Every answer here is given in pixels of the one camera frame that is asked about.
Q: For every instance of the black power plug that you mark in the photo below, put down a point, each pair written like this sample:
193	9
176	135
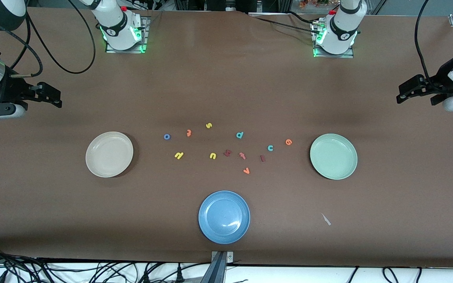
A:
179	275
146	278

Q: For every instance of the beige round plate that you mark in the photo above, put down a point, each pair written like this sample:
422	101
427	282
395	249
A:
109	154

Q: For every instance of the green round plate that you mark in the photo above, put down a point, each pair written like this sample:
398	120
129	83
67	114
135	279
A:
333	156

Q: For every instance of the black metal frame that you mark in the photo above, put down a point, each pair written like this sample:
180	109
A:
195	4

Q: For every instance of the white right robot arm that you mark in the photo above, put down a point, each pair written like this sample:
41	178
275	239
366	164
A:
118	29

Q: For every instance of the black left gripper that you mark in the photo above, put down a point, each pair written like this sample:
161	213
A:
441	77

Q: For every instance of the blue round plate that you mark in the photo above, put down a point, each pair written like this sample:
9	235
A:
224	217

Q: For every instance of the brown table cover sheet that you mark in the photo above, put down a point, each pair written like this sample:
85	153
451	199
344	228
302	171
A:
226	78

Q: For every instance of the small white paper scrap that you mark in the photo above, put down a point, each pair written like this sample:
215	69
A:
326	219

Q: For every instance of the maroon letter k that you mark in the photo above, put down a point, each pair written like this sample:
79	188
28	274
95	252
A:
227	153

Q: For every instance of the grey metal camera mount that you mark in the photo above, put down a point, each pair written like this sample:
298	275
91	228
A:
218	271

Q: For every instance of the orange decoration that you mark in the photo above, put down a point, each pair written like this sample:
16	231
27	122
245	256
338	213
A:
309	4

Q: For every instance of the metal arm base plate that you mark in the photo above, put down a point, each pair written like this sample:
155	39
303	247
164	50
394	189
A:
144	35
348	56

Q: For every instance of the yellow letter h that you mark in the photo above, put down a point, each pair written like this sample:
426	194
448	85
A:
178	156

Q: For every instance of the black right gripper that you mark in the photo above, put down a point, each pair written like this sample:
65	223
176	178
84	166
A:
13	87

